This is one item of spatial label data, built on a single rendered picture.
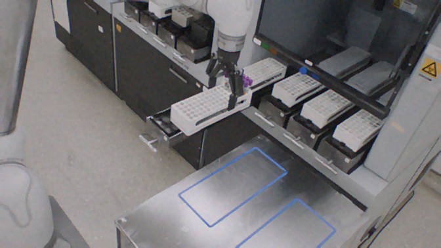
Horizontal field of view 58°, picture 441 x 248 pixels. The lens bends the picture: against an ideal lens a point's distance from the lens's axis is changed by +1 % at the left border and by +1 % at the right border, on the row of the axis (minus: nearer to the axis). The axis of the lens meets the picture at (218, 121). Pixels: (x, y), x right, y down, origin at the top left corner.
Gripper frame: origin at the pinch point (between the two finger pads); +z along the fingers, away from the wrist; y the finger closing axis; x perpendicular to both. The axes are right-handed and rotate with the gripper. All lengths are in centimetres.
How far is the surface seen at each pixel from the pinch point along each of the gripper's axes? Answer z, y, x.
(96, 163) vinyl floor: 91, -75, -14
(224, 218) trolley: 9.4, 34.7, -28.4
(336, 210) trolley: 9, 53, 1
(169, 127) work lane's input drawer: 9.6, -5.3, -18.2
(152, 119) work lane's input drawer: 9.7, -12.4, -20.5
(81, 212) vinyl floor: 91, -49, -37
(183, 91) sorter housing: 38, -49, 24
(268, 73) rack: 5.5, -6.3, 33.2
